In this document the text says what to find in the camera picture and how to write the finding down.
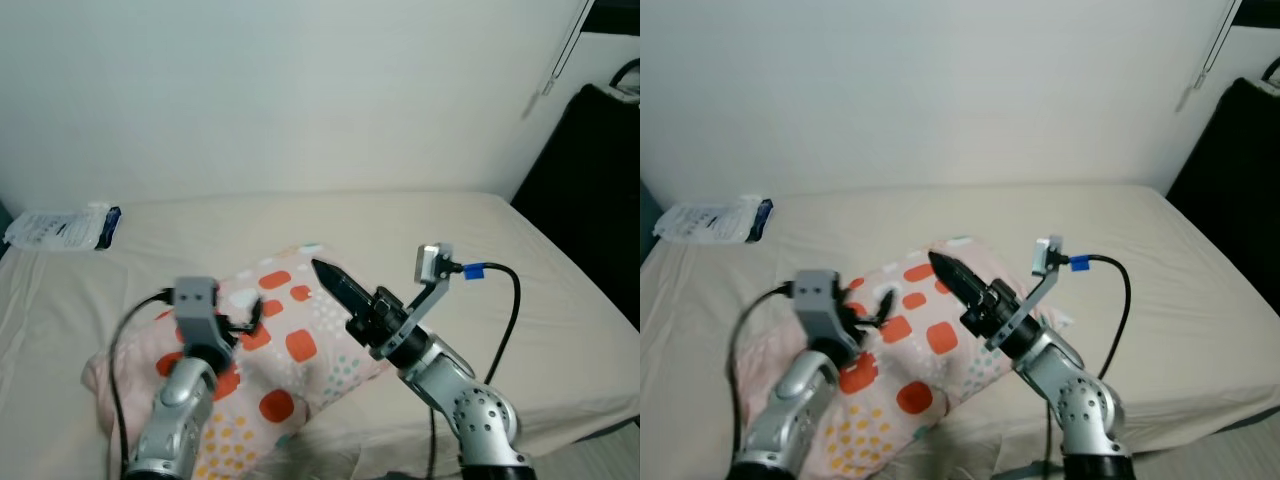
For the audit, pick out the bed with beige sheet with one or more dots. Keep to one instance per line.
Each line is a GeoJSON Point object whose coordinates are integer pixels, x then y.
{"type": "Point", "coordinates": [560, 330]}
{"type": "Point", "coordinates": [1180, 320]}

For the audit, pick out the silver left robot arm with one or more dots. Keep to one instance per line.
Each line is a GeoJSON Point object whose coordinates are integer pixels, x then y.
{"type": "Point", "coordinates": [175, 420]}
{"type": "Point", "coordinates": [790, 420]}

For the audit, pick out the dark teal panel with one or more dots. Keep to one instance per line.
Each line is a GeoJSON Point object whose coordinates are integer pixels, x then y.
{"type": "Point", "coordinates": [3, 230]}
{"type": "Point", "coordinates": [647, 225]}

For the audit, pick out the dark window opening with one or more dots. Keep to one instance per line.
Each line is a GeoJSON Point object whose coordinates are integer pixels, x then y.
{"type": "Point", "coordinates": [1258, 12]}
{"type": "Point", "coordinates": [615, 14]}

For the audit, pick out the pink pillow with coloured spots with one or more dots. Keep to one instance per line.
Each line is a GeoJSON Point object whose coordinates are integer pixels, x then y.
{"type": "Point", "coordinates": [300, 345]}
{"type": "Point", "coordinates": [940, 338]}

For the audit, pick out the white hanging wall rod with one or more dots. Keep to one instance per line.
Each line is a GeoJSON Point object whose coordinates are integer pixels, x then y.
{"type": "Point", "coordinates": [568, 50]}
{"type": "Point", "coordinates": [1218, 45]}

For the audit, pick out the white plastic packet blue edge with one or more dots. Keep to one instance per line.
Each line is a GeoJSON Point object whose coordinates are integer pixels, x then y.
{"type": "Point", "coordinates": [705, 220]}
{"type": "Point", "coordinates": [55, 228]}

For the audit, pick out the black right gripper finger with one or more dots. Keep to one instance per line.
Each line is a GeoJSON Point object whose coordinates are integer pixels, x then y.
{"type": "Point", "coordinates": [956, 278]}
{"type": "Point", "coordinates": [340, 285]}

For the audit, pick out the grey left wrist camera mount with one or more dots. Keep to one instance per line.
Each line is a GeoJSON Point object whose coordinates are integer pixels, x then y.
{"type": "Point", "coordinates": [818, 298]}
{"type": "Point", "coordinates": [197, 305]}

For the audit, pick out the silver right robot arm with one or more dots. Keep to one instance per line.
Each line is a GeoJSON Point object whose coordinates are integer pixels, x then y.
{"type": "Point", "coordinates": [470, 410]}
{"type": "Point", "coordinates": [1085, 410]}

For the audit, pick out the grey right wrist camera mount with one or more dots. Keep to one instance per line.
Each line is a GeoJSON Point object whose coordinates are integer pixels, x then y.
{"type": "Point", "coordinates": [1047, 258]}
{"type": "Point", "coordinates": [432, 265]}

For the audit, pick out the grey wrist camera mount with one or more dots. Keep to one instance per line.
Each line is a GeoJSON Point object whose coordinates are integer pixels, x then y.
{"type": "Point", "coordinates": [818, 298]}
{"type": "Point", "coordinates": [1047, 258]}
{"type": "Point", "coordinates": [432, 265]}
{"type": "Point", "coordinates": [197, 305]}

